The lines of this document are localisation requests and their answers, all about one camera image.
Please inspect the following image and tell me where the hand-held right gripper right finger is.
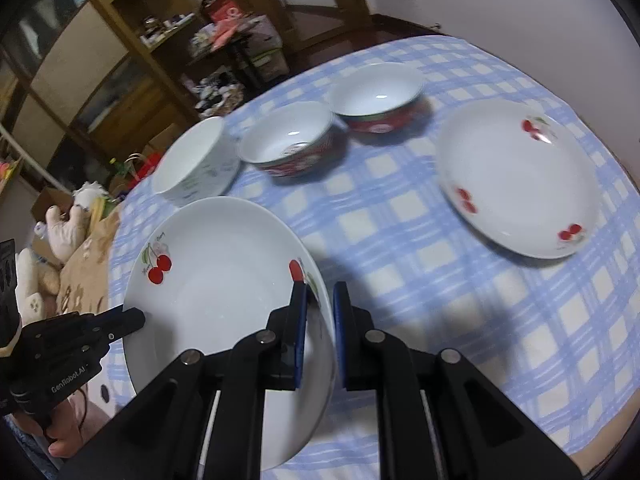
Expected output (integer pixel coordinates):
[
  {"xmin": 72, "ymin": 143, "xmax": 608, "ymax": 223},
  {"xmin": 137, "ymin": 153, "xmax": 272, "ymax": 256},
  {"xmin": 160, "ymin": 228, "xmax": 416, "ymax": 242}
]
[{"xmin": 332, "ymin": 281, "xmax": 583, "ymax": 480}]

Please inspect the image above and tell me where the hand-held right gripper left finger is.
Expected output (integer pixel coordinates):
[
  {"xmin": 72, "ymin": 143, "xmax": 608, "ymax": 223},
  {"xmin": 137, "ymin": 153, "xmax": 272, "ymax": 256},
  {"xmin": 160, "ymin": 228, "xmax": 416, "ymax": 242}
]
[{"xmin": 57, "ymin": 281, "xmax": 308, "ymax": 480}]

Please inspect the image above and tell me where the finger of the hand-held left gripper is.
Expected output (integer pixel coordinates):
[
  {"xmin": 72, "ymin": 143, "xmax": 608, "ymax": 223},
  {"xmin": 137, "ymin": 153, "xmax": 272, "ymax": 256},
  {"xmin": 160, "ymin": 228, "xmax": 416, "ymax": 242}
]
[{"xmin": 90, "ymin": 306, "xmax": 147, "ymax": 344}]

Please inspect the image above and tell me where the white cherry-print plate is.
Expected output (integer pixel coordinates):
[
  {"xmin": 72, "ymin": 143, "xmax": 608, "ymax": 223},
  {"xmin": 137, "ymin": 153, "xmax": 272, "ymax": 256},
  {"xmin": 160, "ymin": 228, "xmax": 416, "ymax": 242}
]
[
  {"xmin": 122, "ymin": 196, "xmax": 337, "ymax": 471},
  {"xmin": 437, "ymin": 99, "xmax": 599, "ymax": 260}
]

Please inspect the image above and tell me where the white plate with red seal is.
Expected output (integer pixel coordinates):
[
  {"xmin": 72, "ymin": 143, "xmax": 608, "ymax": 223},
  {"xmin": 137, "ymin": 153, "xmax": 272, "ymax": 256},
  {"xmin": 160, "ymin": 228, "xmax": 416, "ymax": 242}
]
[{"xmin": 238, "ymin": 101, "xmax": 336, "ymax": 178}]

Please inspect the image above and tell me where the person's left hand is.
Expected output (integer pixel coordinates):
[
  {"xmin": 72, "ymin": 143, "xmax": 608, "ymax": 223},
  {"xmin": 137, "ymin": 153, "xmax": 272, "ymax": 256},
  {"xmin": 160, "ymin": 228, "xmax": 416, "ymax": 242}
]
[{"xmin": 7, "ymin": 400, "xmax": 87, "ymax": 461}]

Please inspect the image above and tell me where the brown printed blanket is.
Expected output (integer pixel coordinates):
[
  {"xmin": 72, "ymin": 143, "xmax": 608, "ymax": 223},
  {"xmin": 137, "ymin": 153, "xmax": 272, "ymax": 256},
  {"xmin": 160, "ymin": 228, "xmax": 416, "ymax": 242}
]
[{"xmin": 55, "ymin": 205, "xmax": 123, "ymax": 316}]

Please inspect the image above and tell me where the blue checked tablecloth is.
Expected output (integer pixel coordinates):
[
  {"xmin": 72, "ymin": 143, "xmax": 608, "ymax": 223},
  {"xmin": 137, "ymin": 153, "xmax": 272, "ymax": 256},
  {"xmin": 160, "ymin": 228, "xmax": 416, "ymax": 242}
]
[{"xmin": 107, "ymin": 35, "xmax": 640, "ymax": 471}]

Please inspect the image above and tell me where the white stuffed toy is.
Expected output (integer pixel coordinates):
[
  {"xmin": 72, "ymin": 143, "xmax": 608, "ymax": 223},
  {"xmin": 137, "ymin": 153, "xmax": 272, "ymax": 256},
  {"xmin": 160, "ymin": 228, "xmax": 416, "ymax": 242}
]
[{"xmin": 15, "ymin": 182, "xmax": 108, "ymax": 321}]

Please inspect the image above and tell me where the brown cardboard box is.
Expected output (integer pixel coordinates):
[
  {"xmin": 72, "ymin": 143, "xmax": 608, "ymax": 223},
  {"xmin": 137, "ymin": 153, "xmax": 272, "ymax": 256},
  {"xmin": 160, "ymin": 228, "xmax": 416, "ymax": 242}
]
[{"xmin": 31, "ymin": 187, "xmax": 73, "ymax": 226}]

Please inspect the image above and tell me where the red paper bag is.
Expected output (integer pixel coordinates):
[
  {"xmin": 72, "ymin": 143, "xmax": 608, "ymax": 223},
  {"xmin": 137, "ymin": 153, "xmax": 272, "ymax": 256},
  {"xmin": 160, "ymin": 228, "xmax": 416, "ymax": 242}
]
[{"xmin": 127, "ymin": 152, "xmax": 163, "ymax": 183}]

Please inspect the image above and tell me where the wicker basket with toys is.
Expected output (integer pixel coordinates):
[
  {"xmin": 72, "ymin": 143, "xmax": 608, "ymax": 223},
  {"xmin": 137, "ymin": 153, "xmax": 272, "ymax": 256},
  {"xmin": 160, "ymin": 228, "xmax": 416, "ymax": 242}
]
[{"xmin": 192, "ymin": 72, "xmax": 246, "ymax": 113}]

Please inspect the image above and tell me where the red patterned bowl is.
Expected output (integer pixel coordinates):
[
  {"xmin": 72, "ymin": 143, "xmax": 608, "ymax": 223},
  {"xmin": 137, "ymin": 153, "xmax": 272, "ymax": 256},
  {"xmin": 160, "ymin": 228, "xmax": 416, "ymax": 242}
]
[{"xmin": 327, "ymin": 62, "xmax": 426, "ymax": 135}]

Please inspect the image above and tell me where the black metal stand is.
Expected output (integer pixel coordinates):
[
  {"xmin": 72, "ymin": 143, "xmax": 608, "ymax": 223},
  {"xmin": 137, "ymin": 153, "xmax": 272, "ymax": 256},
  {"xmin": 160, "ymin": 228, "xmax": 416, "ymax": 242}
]
[{"xmin": 227, "ymin": 32, "xmax": 266, "ymax": 91}]

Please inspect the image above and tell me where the clear plastic storage box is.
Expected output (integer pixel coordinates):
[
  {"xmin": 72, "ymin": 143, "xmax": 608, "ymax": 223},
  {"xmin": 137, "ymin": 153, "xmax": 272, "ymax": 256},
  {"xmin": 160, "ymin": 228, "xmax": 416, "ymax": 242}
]
[{"xmin": 245, "ymin": 17, "xmax": 291, "ymax": 83}]

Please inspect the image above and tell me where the wooden shelf cabinet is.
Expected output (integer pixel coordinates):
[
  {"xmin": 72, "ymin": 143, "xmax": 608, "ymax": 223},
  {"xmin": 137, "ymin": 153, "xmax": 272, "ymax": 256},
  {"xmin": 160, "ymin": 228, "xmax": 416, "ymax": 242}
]
[{"xmin": 0, "ymin": 0, "xmax": 211, "ymax": 161}]

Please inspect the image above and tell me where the red carton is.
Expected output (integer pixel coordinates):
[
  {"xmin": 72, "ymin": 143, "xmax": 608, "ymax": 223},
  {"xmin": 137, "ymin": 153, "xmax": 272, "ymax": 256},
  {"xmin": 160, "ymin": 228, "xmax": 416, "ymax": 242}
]
[{"xmin": 210, "ymin": 0, "xmax": 248, "ymax": 28}]

